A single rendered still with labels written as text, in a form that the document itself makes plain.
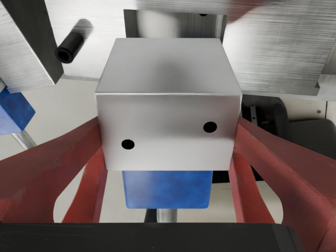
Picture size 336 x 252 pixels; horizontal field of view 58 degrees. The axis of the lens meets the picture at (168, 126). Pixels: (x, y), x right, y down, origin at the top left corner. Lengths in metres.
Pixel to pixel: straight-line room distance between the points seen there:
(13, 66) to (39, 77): 0.02
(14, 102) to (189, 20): 0.17
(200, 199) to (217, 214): 0.32
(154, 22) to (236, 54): 0.06
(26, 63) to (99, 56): 0.09
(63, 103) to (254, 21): 1.40
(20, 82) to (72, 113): 1.28
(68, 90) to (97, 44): 1.28
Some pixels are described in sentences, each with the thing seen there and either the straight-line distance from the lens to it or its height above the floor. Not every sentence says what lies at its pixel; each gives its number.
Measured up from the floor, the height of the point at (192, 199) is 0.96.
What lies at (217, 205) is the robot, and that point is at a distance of 0.47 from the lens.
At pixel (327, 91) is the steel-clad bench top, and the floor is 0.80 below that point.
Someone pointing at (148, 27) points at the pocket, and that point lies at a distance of 0.20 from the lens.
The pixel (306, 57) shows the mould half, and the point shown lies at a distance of 0.18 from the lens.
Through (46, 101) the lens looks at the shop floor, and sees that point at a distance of 1.56.
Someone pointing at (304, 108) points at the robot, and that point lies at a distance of 1.02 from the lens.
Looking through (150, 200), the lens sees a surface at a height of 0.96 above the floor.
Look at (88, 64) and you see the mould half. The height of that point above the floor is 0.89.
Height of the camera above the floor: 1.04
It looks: 46 degrees down
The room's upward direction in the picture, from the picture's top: 169 degrees counter-clockwise
